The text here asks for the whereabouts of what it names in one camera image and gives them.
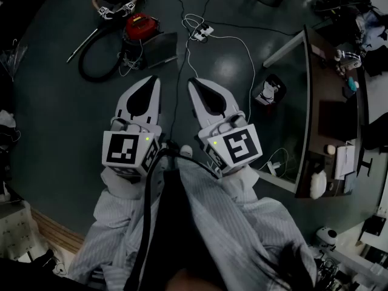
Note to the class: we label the person's black garment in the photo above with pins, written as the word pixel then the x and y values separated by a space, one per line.
pixel 175 223

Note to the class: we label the red vacuum cleaner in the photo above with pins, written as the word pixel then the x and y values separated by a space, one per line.
pixel 141 26

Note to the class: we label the person's right forearm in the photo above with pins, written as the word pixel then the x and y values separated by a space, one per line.
pixel 236 211

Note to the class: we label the white fluffy object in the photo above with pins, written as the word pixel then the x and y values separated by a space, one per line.
pixel 318 185

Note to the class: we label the white pegboard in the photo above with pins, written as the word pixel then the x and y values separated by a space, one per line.
pixel 13 232

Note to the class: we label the white charger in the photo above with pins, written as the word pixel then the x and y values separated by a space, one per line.
pixel 274 167

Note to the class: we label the dark wooden desk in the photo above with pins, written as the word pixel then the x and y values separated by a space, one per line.
pixel 333 86

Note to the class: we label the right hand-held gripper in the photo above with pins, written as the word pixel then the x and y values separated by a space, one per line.
pixel 239 145

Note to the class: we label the white power strip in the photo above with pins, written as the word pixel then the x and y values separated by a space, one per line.
pixel 203 32

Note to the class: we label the white paper stack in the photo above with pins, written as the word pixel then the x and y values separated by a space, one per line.
pixel 345 162

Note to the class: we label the metal vacuum wand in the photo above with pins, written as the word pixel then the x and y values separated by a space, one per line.
pixel 82 45

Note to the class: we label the small white round device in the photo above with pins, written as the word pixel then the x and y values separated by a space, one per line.
pixel 326 236

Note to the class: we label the person's white shoe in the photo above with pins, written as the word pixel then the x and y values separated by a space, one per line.
pixel 186 150

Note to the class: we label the person's left forearm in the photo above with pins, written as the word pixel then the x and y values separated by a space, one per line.
pixel 118 211

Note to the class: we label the black desk mat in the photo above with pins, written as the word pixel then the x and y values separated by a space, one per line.
pixel 337 120

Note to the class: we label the dark flat board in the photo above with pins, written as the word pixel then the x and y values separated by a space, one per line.
pixel 160 50

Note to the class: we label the teal desk object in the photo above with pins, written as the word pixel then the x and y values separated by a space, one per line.
pixel 352 84

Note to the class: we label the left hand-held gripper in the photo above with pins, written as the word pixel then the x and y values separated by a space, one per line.
pixel 121 150

